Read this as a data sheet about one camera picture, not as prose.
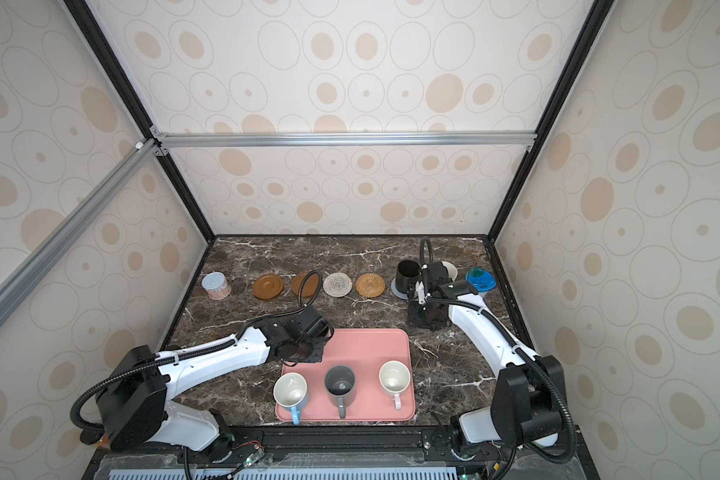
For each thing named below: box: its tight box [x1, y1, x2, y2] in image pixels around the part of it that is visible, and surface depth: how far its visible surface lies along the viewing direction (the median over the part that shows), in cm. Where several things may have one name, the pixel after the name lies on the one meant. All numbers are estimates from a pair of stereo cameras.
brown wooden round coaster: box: [252, 274, 284, 300], surface depth 106 cm
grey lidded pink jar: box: [201, 272, 232, 300], surface depth 102 cm
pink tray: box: [276, 329, 415, 421], surface depth 83 cm
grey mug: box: [325, 365, 356, 419], surface depth 76 cm
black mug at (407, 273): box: [395, 259, 421, 293], surface depth 100 cm
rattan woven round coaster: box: [355, 273, 386, 299], surface depth 108 cm
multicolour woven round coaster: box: [322, 272, 353, 298], surface depth 107 cm
